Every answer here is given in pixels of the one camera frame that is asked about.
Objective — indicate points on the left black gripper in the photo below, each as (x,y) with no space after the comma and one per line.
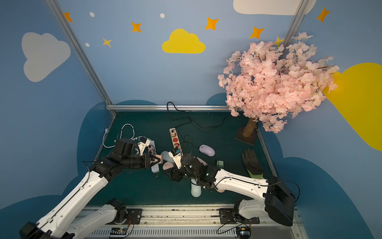
(147,160)

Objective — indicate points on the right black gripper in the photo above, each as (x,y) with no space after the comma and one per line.
(181,170)

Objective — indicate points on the light blue wireless mouse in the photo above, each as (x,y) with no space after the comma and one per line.
(196,190)

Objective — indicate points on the pink wireless mouse front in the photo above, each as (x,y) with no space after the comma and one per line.
(167,165)

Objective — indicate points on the green USB charger plug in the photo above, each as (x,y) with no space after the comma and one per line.
(220,164)

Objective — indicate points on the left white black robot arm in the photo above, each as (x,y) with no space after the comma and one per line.
(57,223)

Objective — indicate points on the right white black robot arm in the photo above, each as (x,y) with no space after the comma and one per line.
(267,197)

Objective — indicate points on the beige wooden power strip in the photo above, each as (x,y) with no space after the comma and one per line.
(174,138)

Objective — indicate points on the black green work glove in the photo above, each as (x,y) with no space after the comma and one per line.
(252,164)

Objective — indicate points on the green circuit board left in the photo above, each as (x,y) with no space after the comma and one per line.
(118,232)

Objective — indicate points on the green circuit board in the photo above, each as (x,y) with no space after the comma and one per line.
(118,232)
(243,232)

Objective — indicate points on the green circuit board right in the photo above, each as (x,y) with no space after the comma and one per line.
(243,232)

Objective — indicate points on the pink cherry blossom tree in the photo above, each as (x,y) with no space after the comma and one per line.
(271,81)

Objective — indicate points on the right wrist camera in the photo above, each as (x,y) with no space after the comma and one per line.
(176,154)

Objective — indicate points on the light green wireless mouse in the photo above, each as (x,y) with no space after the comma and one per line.
(166,157)

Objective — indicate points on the purple wireless mouse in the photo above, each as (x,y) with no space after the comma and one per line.
(207,150)

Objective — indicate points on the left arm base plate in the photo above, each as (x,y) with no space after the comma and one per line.
(129,215)

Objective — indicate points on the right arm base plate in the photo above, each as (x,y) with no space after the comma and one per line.
(228,216)

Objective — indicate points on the aluminium back frame bar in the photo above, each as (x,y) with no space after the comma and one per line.
(170,107)

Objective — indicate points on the aluminium front rail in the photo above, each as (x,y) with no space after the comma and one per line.
(190,222)

